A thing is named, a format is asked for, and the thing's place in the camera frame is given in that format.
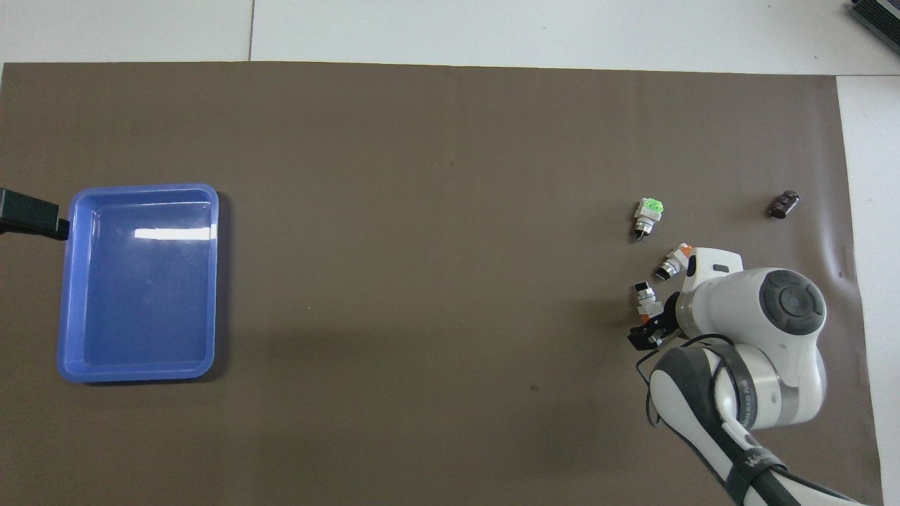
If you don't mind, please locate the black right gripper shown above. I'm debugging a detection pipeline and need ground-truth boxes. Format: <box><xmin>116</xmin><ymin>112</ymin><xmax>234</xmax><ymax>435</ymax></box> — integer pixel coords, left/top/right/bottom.
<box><xmin>628</xmin><ymin>292</ymin><xmax>683</xmax><ymax>352</ymax></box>

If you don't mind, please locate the blue plastic tray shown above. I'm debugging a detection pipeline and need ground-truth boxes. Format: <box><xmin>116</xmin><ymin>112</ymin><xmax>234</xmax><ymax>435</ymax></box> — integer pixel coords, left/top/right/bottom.
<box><xmin>56</xmin><ymin>183</ymin><xmax>220</xmax><ymax>384</ymax></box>

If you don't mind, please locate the small black terminal block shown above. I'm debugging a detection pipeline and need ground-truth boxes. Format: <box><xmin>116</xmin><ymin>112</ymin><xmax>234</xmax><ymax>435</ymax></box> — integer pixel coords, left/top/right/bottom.
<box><xmin>769</xmin><ymin>190</ymin><xmax>802</xmax><ymax>220</ymax></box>

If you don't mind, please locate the brown table mat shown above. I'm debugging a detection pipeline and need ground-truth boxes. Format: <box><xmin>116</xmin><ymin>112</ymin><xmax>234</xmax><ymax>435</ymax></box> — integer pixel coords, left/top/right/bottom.
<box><xmin>0</xmin><ymin>62</ymin><xmax>885</xmax><ymax>506</ymax></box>

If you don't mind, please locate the black electronics box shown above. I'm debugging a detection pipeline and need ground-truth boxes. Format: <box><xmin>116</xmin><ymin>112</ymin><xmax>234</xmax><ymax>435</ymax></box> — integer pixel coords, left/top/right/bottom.
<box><xmin>847</xmin><ymin>0</ymin><xmax>900</xmax><ymax>46</ymax></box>

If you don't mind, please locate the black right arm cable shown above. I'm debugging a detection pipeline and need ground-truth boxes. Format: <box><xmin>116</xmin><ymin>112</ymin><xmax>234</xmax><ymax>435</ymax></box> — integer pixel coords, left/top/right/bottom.
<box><xmin>636</xmin><ymin>334</ymin><xmax>739</xmax><ymax>429</ymax></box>

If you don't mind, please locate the white selector switch orange block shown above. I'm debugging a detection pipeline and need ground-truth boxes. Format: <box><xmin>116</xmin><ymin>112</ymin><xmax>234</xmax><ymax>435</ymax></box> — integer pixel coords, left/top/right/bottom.
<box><xmin>654</xmin><ymin>242</ymin><xmax>693</xmax><ymax>282</ymax></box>

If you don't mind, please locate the white selector switch green block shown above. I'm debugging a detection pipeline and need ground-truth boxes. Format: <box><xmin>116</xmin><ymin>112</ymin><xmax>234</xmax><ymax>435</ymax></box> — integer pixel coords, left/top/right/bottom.
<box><xmin>633</xmin><ymin>198</ymin><xmax>667</xmax><ymax>245</ymax></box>

